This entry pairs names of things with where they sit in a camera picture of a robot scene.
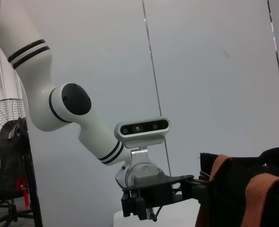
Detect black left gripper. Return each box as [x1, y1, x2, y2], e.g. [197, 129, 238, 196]
[120, 174, 211, 222]

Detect black food bag brown straps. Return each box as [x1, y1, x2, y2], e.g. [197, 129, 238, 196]
[195, 147, 279, 227]

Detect black stand pole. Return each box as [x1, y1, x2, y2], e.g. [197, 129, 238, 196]
[21, 118, 44, 227]

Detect black mesh office chair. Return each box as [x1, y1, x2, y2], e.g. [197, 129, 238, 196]
[0, 119, 35, 224]

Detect red hanging strap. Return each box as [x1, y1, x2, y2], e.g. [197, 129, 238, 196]
[15, 176, 30, 210]

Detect metal wire-guard fan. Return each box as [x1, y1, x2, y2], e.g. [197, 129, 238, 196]
[0, 97, 28, 137]

